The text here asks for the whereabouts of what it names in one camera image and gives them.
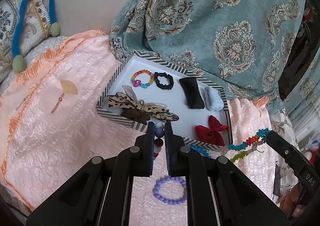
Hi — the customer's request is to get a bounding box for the blue bead bracelet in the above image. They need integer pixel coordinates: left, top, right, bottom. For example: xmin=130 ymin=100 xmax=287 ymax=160
xmin=187 ymin=144 xmax=213 ymax=159

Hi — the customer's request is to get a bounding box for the green orange teal bead bracelet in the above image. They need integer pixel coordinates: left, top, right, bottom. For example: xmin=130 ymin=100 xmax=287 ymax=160
xmin=221 ymin=127 xmax=272 ymax=164

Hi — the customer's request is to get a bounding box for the purple bead bracelet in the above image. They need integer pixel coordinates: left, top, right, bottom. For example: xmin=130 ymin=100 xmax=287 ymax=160
xmin=152 ymin=176 xmax=188 ymax=206

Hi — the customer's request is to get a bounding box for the multicolour round bead bracelet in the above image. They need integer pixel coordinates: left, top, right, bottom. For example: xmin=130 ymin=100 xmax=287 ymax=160
xmin=152 ymin=122 xmax=166 ymax=162

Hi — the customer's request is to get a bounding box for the black velvet bow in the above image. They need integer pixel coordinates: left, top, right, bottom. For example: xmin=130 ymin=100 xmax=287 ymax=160
xmin=179 ymin=76 xmax=205 ymax=109

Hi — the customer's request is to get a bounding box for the black scrunchie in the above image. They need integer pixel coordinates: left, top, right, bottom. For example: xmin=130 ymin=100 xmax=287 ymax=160
xmin=154 ymin=72 xmax=174 ymax=90

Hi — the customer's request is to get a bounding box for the person's right hand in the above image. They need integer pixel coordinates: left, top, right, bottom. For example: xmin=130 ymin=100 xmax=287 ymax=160
xmin=280 ymin=183 xmax=310 ymax=218

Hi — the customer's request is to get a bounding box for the red velvet bow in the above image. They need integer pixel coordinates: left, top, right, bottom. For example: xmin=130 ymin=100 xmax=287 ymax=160
xmin=195 ymin=115 xmax=229 ymax=146

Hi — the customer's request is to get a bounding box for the peach satin quilted bedspread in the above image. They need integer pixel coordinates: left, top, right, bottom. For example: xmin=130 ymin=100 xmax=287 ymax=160
xmin=1 ymin=30 xmax=276 ymax=225

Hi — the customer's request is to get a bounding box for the leopard print ribbon bow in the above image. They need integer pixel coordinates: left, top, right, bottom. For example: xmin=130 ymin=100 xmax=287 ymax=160
xmin=106 ymin=85 xmax=179 ymax=125

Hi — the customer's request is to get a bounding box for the light blue fuzzy hair clip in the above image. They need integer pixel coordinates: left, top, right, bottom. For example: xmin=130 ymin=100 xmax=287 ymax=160
xmin=204 ymin=86 xmax=224 ymax=111

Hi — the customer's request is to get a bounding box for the chevron striped white tray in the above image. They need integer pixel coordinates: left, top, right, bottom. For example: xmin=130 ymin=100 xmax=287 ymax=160
xmin=97 ymin=51 xmax=231 ymax=152

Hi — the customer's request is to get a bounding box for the teal paisley blanket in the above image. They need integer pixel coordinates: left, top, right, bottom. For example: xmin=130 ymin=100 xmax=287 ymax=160
xmin=110 ymin=0 xmax=318 ymax=116

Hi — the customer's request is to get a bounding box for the floral embroidered cream pillow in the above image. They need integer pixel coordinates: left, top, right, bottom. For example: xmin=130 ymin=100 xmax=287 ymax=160
xmin=0 ymin=0 xmax=50 ymax=81

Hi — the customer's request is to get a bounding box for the rainbow bead bracelet with charm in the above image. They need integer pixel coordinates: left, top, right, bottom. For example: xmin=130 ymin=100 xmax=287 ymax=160
xmin=130 ymin=69 xmax=156 ymax=89

